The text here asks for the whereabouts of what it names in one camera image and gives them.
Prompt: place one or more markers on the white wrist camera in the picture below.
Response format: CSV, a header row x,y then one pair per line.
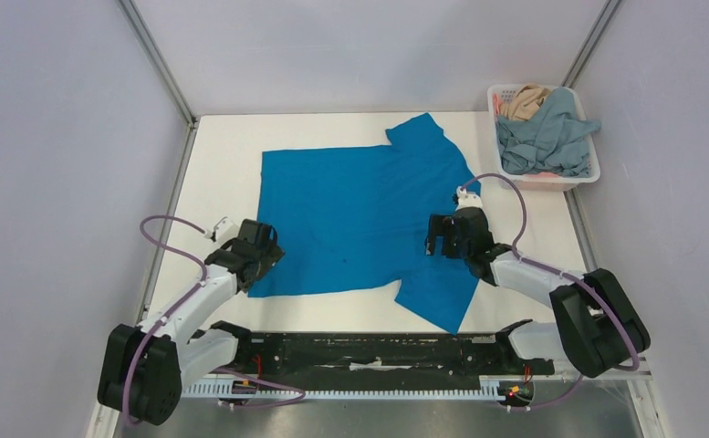
x,y
221,228
465,199

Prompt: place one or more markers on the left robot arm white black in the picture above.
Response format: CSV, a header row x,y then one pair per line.
x,y
147,366

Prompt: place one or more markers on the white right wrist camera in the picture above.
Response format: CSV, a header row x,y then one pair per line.
x,y
465,199

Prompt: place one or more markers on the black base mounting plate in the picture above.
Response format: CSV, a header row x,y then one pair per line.
x,y
390,359

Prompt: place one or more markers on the white slotted cable duct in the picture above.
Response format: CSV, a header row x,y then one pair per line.
x,y
222,387

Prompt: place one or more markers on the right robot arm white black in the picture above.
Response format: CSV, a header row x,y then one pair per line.
x,y
595,326

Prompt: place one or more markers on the beige t-shirt in basket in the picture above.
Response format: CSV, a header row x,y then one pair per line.
x,y
525,103

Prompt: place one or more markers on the grey-blue t-shirt in basket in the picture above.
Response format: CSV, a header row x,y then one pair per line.
x,y
573,145

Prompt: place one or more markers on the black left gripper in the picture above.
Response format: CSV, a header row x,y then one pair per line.
x,y
269,256

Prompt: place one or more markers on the blue t-shirt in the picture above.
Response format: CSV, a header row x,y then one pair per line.
x,y
357,218

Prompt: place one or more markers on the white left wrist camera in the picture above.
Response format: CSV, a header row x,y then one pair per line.
x,y
221,228

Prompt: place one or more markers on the aluminium frame rail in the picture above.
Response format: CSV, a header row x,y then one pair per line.
x,y
378,356

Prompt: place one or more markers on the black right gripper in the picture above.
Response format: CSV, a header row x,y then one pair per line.
x,y
446,234

